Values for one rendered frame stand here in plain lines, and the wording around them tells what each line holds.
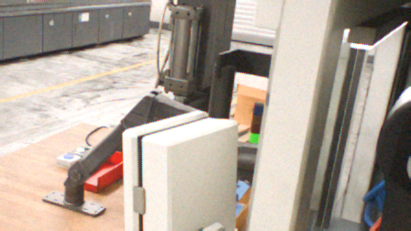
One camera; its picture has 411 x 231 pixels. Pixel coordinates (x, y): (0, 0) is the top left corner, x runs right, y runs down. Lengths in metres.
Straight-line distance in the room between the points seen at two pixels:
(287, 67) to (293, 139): 0.09
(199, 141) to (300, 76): 0.17
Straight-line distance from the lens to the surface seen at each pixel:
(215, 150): 0.76
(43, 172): 2.00
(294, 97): 0.65
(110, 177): 1.89
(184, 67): 1.86
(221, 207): 0.80
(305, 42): 0.64
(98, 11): 9.37
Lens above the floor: 1.69
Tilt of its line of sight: 19 degrees down
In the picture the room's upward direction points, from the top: 5 degrees clockwise
